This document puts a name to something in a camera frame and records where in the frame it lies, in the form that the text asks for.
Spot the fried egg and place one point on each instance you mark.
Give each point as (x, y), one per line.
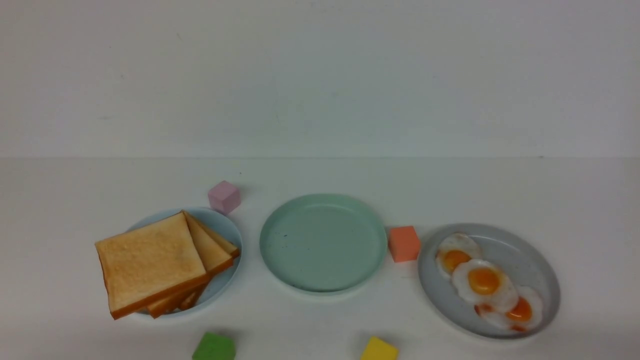
(456, 249)
(525, 316)
(483, 284)

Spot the toast slice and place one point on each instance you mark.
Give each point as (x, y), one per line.
(149, 263)
(165, 305)
(218, 254)

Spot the green plate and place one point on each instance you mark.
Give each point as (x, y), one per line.
(323, 244)

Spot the pink cube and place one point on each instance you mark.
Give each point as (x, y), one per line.
(224, 197)

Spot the orange cube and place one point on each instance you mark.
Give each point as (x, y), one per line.
(404, 244)

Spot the light blue plate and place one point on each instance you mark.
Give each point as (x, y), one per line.
(219, 284)

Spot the yellow cube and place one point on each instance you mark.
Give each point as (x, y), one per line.
(378, 349)

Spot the green cube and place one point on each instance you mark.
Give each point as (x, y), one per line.
(213, 346)

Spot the grey plate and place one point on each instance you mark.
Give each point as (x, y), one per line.
(524, 265)

